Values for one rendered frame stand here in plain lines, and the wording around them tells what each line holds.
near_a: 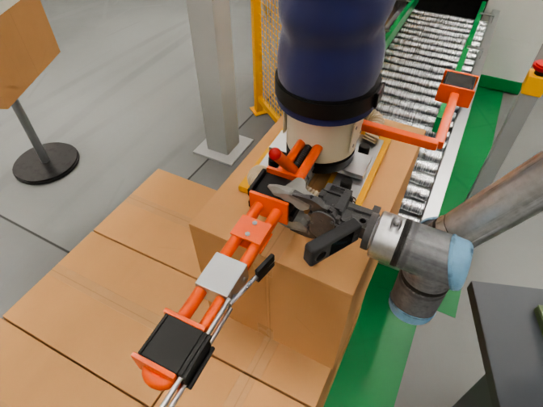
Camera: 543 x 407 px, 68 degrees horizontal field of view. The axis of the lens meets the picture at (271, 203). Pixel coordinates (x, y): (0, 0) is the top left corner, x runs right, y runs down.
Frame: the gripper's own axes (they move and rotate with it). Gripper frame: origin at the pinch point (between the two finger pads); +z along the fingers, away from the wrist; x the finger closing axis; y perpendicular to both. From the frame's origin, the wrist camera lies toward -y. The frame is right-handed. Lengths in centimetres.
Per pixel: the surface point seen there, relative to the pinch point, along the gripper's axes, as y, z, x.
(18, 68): 61, 172, -43
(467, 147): 204, -46, -115
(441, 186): 86, -33, -55
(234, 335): -4, 10, -60
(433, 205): 74, -33, -55
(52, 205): 37, 162, -116
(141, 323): -14, 38, -61
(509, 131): 109, -50, -38
